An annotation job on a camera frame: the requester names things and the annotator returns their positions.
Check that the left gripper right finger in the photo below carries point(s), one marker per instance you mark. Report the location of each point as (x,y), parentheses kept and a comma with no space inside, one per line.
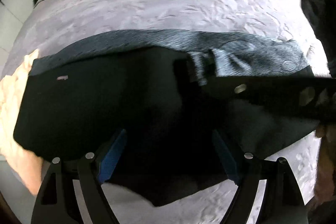
(274,189)

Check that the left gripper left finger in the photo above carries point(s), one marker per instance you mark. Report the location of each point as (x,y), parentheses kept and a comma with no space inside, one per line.
(73,189)

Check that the black pants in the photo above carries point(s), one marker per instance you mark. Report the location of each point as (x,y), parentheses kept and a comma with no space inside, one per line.
(155,86)

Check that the lavender embossed bed blanket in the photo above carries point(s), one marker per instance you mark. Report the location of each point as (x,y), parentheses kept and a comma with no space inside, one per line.
(55,24)

